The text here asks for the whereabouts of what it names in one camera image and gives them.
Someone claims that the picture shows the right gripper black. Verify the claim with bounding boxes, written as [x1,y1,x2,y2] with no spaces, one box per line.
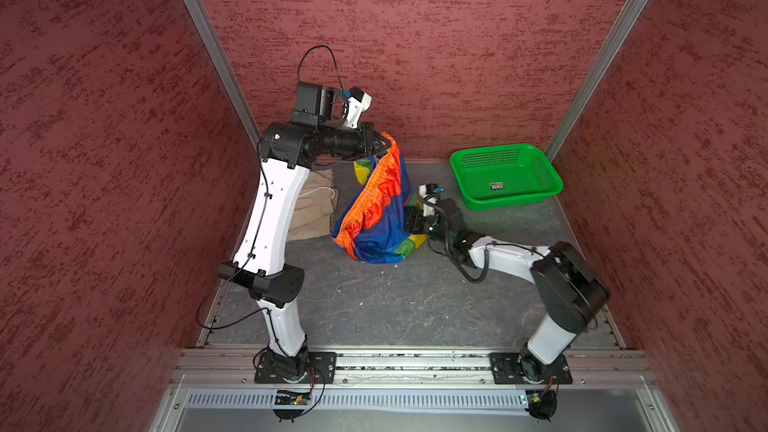
[393,208,453,245]

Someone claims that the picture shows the multicolour shorts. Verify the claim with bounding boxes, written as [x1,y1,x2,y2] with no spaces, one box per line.
[331,142,427,264]

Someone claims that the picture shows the beige shorts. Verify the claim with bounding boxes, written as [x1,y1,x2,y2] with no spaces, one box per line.
[287,169,338,241]

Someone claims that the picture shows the green plastic basket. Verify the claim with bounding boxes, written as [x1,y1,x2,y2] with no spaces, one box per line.
[450,144,564,211]

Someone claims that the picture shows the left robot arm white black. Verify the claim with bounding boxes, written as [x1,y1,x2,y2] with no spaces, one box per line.
[218,122,393,383]

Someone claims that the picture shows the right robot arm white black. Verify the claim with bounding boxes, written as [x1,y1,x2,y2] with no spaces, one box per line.
[404,192,611,385]

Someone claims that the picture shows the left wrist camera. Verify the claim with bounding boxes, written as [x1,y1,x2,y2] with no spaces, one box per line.
[290,81,372,130]

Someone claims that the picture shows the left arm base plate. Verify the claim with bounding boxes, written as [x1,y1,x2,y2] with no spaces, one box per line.
[253,349,337,385]

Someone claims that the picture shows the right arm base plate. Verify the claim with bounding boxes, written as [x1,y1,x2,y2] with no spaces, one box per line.
[489,353,573,386]

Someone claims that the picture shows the left circuit board with wires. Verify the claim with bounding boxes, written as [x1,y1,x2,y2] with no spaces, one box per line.
[272,366,328,423]

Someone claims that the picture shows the circuit board with wires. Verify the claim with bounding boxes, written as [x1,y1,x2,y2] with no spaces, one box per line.
[272,366,328,423]
[525,379,559,422]

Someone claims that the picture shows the right circuit board with wires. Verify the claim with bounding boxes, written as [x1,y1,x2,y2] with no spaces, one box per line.
[525,379,559,422]

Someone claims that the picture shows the left aluminium corner post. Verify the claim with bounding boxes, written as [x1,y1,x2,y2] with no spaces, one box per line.
[182,0,261,160]

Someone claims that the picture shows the aluminium corner post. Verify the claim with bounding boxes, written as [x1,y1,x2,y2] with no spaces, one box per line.
[182,0,261,160]
[545,0,649,162]

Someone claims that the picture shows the slotted cable duct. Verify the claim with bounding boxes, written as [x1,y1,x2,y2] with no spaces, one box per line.
[185,389,528,415]

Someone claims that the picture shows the right aluminium corner post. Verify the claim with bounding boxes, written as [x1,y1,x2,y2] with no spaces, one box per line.
[545,0,649,162]

